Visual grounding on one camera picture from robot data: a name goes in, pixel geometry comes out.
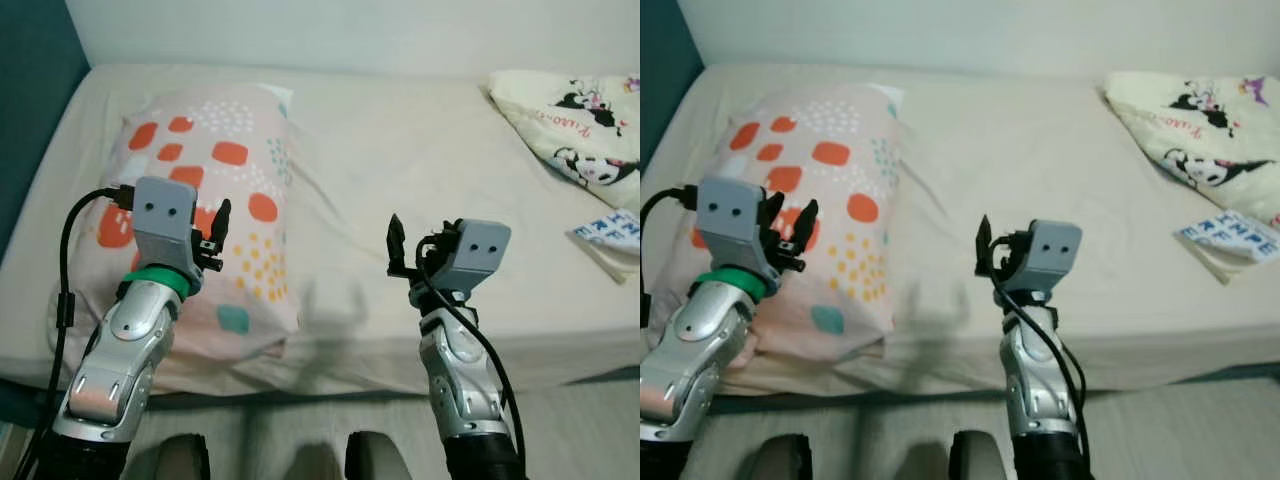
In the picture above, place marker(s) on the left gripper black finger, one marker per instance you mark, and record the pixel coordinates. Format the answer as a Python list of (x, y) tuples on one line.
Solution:
[(773, 215), (220, 222), (806, 225)]

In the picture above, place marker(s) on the grey robot leg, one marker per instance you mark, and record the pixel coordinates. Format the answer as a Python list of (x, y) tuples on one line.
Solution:
[(785, 460), (372, 460), (180, 460), (975, 460)]

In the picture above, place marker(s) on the grey robot right leg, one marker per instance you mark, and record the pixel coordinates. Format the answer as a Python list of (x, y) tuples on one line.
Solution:
[(975, 460), (372, 460)]

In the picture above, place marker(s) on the teal padded headboard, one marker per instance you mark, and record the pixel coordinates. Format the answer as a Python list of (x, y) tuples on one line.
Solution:
[(665, 60), (35, 80)]

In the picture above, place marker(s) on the dark teal bed frame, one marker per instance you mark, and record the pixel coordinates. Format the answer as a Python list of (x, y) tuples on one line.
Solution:
[(1240, 372), (20, 405)]

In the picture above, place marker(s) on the cream sheeted bed mattress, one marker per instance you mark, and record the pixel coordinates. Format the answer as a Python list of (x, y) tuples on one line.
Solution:
[(1020, 180), (400, 180)]

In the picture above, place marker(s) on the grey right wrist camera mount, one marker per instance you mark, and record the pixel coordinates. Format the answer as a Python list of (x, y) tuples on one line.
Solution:
[(480, 250), (1055, 250)]

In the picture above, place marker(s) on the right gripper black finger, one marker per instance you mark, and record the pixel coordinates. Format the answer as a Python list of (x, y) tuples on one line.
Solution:
[(985, 242), (396, 240)]

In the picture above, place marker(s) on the cream cartoon print quilt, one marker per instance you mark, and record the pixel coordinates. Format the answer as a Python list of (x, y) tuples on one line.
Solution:
[(1160, 110), (540, 110)]

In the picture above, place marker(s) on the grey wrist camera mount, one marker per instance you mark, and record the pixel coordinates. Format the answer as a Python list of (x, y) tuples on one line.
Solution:
[(165, 215), (730, 225), (480, 250), (1055, 250)]

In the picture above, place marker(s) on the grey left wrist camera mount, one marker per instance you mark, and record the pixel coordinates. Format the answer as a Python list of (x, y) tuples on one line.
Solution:
[(165, 215), (730, 225)]

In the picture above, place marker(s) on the pink pillow orange print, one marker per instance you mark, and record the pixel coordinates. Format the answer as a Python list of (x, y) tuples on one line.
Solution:
[(850, 130), (230, 130)]

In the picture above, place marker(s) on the grey robot left leg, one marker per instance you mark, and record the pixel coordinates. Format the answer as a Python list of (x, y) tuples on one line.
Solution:
[(180, 460), (785, 460)]

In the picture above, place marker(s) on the white book blue letters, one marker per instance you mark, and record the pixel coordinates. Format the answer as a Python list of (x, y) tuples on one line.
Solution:
[(610, 238), (1230, 242)]

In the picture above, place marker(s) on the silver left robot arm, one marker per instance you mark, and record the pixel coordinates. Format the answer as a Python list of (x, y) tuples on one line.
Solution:
[(700, 340), (125, 340)]

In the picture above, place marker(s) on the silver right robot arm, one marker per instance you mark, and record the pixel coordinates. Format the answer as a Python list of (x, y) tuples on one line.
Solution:
[(460, 380), (1035, 380)]

